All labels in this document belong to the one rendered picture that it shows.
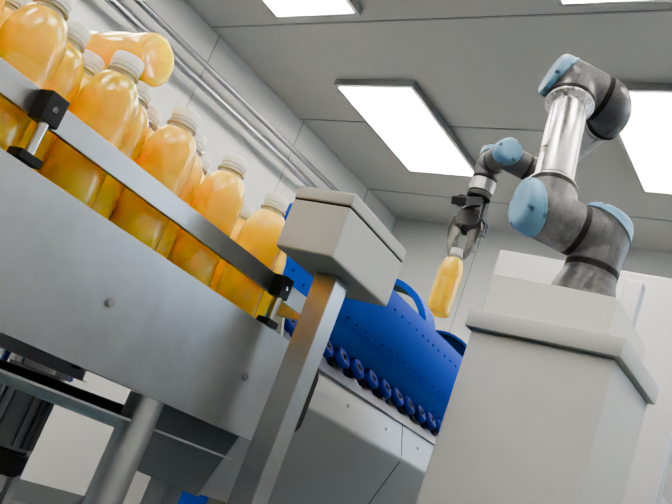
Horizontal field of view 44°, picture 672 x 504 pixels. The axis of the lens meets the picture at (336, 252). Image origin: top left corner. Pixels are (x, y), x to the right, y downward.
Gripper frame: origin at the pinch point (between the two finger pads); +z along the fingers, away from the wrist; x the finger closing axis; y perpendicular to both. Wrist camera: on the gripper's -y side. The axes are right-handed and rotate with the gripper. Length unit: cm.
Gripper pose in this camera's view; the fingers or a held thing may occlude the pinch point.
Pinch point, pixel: (457, 252)
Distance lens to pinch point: 239.9
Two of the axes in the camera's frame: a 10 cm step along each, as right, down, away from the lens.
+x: -8.4, -1.5, 5.3
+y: 4.3, 4.1, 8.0
